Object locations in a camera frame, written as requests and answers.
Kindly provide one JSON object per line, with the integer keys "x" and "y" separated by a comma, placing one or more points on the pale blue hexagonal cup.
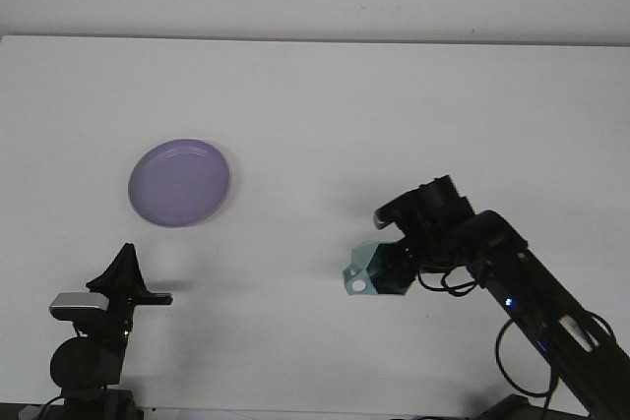
{"x": 361, "y": 258}

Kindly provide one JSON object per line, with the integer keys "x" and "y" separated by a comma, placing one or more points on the round purple plate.
{"x": 177, "y": 184}

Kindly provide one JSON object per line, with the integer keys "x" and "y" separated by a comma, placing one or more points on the light grey base plate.
{"x": 30, "y": 412}

